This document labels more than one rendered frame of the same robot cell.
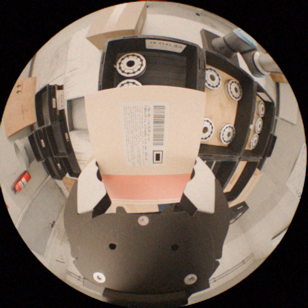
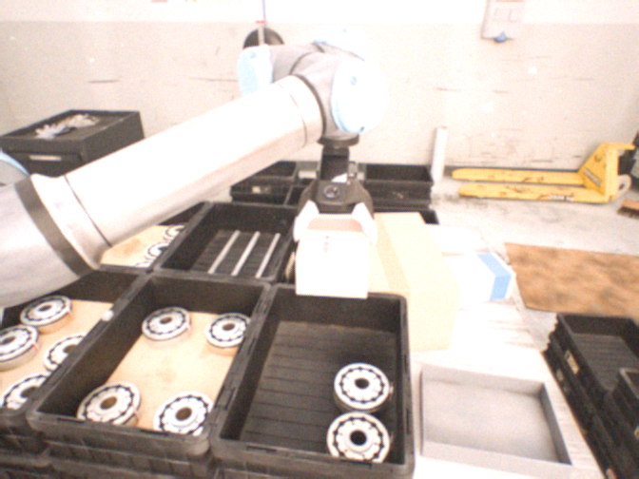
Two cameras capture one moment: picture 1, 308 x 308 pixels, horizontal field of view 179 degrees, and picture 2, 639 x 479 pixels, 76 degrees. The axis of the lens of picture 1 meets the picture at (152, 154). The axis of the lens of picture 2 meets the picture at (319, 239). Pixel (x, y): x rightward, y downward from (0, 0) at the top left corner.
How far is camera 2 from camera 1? 0.64 m
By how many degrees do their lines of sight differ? 31
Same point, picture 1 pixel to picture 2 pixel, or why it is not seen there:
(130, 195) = (349, 220)
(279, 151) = not seen: outside the picture
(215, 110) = (188, 366)
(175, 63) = not seen: hidden behind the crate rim
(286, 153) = not seen: outside the picture
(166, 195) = (321, 219)
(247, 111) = (100, 350)
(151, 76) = (317, 424)
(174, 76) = (270, 424)
